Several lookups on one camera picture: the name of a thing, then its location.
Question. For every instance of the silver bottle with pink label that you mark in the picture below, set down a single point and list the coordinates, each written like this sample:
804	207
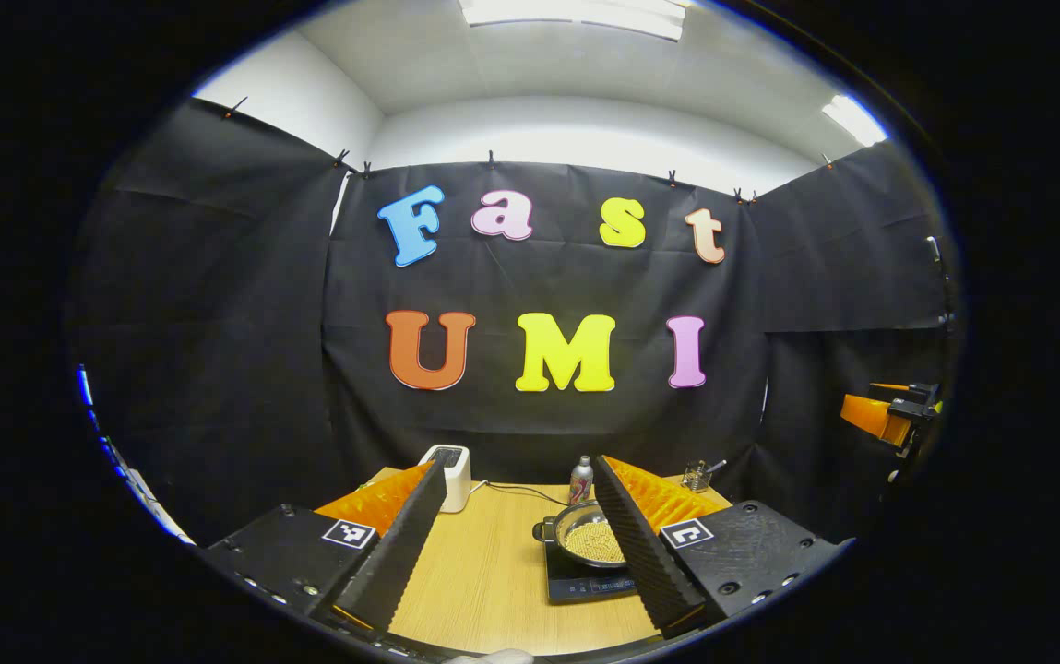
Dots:
580	481

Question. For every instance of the heap of yellow soybeans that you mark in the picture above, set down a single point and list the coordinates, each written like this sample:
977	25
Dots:
596	544

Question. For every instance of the white toaster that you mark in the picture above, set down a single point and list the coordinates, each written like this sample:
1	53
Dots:
458	480

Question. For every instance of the row of black cloth clips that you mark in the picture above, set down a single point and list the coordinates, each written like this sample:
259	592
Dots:
491	159

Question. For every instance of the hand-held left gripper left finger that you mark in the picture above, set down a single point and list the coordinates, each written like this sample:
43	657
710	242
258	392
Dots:
396	553

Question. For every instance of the ceiling light panel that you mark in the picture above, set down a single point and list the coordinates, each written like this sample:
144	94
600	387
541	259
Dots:
854	120

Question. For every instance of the black induction cooktop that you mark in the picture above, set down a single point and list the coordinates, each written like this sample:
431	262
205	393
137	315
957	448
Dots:
585	583

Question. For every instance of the black backdrop cloth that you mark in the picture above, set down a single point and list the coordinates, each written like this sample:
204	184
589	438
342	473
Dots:
539	424

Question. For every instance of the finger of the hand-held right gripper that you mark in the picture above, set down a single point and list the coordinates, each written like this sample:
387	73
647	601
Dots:
889	386
869	415

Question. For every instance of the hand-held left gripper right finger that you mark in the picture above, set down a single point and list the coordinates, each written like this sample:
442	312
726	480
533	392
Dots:
645	553

